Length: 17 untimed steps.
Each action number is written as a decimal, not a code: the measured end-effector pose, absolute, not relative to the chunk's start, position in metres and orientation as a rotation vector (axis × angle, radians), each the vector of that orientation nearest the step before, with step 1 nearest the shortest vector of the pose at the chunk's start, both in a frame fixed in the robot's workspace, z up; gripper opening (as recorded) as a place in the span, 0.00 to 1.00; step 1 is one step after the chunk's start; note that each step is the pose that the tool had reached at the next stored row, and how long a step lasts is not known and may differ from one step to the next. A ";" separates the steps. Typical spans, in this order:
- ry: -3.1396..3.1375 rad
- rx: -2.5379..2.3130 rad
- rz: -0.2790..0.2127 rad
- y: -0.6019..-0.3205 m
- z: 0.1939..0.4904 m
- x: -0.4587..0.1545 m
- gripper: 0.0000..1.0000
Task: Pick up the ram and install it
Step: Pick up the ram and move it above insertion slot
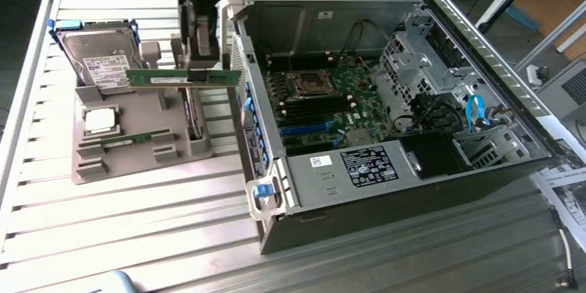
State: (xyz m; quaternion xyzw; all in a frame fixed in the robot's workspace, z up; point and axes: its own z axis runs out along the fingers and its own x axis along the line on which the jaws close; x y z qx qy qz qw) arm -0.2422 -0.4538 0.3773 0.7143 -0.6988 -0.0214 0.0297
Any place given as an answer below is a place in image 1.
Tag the grey power supply unit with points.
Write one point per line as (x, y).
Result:
(347, 169)

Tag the white desk with wooden panel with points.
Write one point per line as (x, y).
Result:
(544, 1)

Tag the silver CPU chip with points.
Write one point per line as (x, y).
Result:
(101, 120)

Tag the grey computer box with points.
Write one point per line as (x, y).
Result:
(564, 83)

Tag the blue expansion slot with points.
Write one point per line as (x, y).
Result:
(311, 129)

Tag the silver hard disk drive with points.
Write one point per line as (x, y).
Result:
(103, 56)

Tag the CPU socket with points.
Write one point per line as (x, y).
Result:
(308, 83)

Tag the green motherboard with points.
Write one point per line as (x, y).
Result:
(356, 101)

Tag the white power strip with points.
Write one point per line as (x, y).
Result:
(536, 75)

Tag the metal disk bay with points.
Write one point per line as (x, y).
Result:
(416, 66)

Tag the black open PC case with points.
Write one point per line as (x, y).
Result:
(411, 210)

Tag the blue case latch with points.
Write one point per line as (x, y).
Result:
(260, 190)

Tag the printed paper sheet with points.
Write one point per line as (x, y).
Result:
(564, 190)

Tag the black RAM slot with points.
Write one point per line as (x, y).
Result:
(315, 101)
(318, 109)

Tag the black fan shroud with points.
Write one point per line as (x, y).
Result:
(435, 155)

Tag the green RAM stick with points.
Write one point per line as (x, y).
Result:
(137, 138)
(155, 78)

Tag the light blue rounded object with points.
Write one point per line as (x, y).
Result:
(97, 282)

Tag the grey parts rack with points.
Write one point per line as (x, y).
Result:
(137, 155)

